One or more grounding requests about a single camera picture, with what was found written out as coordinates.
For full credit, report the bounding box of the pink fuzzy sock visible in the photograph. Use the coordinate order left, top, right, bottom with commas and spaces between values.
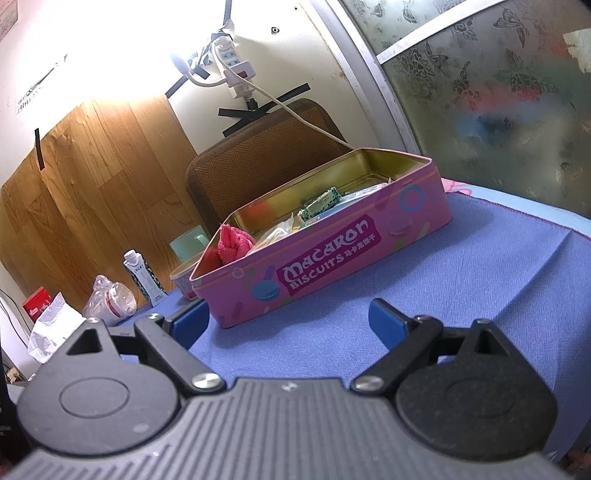
217, 224, 256, 264

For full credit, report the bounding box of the green white drink carton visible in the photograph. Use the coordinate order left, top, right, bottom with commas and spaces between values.
123, 250, 167, 307

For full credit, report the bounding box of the clear crumpled plastic bag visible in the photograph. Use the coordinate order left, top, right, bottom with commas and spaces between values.
82, 275, 137, 326

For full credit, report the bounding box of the patterned paper cup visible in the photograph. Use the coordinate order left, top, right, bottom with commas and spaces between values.
169, 253, 201, 300

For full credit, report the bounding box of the mint green mug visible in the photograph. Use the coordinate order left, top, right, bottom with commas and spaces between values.
169, 225, 209, 262

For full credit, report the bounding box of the white tissue pack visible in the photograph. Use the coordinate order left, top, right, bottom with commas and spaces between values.
27, 293, 84, 364

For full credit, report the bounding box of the blue patterned tablecloth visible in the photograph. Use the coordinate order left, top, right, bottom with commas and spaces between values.
110, 184, 591, 462

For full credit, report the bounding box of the red cereal box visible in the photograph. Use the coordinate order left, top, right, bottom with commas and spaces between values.
22, 287, 52, 322

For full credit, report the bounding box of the pink macaron biscuit tin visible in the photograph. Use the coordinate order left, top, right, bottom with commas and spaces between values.
190, 148, 452, 328

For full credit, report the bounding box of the green patterned sachet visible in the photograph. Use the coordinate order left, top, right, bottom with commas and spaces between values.
297, 187, 342, 221

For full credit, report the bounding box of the brown chair backrest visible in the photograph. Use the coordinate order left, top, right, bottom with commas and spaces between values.
185, 98, 351, 233

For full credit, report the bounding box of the white power strip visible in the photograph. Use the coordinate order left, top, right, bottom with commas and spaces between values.
212, 36, 256, 98

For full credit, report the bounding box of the white power cable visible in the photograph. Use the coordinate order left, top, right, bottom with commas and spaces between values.
230, 68, 357, 151

